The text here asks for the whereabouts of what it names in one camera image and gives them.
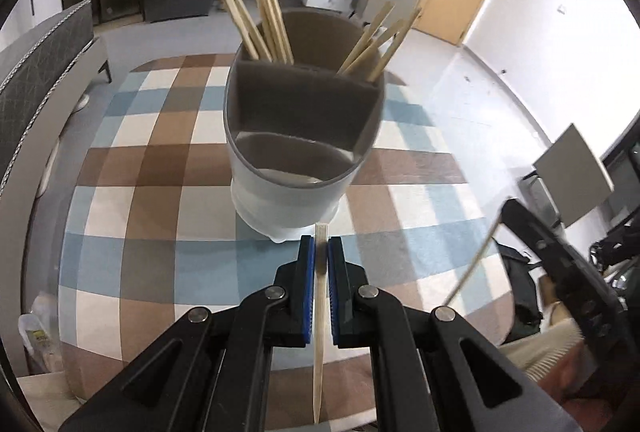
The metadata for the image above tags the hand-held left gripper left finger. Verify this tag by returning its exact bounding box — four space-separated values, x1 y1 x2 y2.
57 234 317 432

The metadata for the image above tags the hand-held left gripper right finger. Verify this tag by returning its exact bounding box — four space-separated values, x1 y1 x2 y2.
326 236 583 432

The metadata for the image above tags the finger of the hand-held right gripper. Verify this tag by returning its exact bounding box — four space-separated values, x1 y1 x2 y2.
501 198 629 356

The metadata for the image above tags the wooden chopstick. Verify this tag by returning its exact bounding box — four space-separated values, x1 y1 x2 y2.
311 222 331 424
442 221 502 305

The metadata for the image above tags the white grey utensil holder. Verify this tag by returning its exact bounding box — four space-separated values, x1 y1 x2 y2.
222 9 388 243

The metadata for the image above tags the bunch of wooden chopsticks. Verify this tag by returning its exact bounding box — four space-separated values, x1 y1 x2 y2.
223 0 423 85

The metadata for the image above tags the black bag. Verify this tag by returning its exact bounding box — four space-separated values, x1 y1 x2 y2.
497 239 546 338

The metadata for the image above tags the cream knit cloth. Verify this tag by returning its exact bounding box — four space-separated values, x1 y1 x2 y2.
500 316 588 380
15 374 83 415

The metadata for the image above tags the plaid tablecloth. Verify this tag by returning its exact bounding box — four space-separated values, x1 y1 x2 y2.
57 54 518 428

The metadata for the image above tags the clear plastic bag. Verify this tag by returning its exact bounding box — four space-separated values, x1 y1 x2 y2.
17 294 67 379

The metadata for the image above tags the dark grey mattress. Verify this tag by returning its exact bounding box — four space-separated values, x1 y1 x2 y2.
0 0 97 195

